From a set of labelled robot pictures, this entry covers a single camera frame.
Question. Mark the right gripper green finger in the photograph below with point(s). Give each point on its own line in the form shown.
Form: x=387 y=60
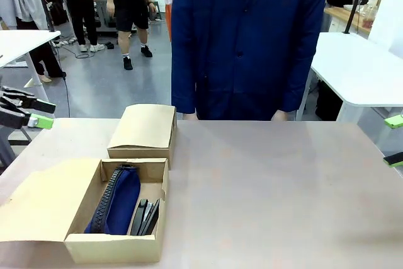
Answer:
x=394 y=159
x=394 y=121

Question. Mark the smaller cardboard box with lid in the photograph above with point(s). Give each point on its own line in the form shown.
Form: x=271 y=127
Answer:
x=141 y=127

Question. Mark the blue CAMPUS pencil case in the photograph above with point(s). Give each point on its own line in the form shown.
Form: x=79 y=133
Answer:
x=121 y=199

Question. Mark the long black stapler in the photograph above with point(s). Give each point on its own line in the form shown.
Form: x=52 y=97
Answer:
x=145 y=217

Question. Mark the person's left forearm blue sleeve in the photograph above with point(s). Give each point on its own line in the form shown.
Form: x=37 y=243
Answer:
x=299 y=86

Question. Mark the person's right forearm blue sleeve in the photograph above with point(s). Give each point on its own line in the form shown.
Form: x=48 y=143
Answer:
x=184 y=86

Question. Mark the larger cardboard box with lid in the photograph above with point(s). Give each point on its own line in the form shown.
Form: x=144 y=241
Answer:
x=37 y=206

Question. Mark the person's left hand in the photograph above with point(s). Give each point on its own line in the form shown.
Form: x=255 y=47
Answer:
x=279 y=116

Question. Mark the person's right hand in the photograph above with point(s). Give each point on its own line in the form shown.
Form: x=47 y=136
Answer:
x=189 y=116

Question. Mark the grey metal stool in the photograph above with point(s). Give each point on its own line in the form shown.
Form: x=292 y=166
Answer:
x=6 y=143

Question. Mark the person in black trousers barefoot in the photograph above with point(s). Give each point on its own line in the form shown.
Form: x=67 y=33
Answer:
x=47 y=61

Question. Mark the white table with rounded corner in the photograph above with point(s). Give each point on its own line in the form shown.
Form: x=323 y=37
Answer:
x=19 y=43

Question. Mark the white table with white legs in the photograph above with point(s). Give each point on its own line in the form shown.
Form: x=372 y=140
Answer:
x=352 y=67

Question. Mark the black tripod pole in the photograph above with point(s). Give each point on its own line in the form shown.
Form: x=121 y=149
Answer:
x=47 y=14

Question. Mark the black shoes on floor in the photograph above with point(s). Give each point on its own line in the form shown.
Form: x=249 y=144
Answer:
x=110 y=45

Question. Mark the clear plastic bottle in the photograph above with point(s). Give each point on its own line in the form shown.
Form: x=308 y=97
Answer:
x=371 y=10

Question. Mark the wooden counter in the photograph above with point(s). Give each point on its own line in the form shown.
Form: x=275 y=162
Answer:
x=343 y=17

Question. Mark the black light stand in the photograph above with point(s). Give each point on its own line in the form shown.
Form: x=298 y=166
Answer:
x=354 y=1

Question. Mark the person in blue cardigan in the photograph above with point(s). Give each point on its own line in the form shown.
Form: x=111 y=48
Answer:
x=245 y=45

